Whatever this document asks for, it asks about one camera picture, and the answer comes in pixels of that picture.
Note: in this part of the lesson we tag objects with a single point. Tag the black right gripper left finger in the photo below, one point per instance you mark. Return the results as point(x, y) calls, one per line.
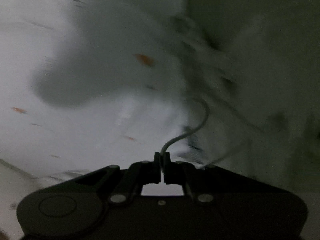
point(146, 172)

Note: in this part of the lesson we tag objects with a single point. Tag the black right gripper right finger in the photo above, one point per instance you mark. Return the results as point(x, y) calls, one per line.
point(179, 172)

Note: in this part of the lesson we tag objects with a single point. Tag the grey zip hoodie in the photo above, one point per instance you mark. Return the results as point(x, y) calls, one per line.
point(256, 62)

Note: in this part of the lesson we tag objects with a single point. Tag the carrot print backdrop sheet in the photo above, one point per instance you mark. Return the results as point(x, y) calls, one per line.
point(85, 83)

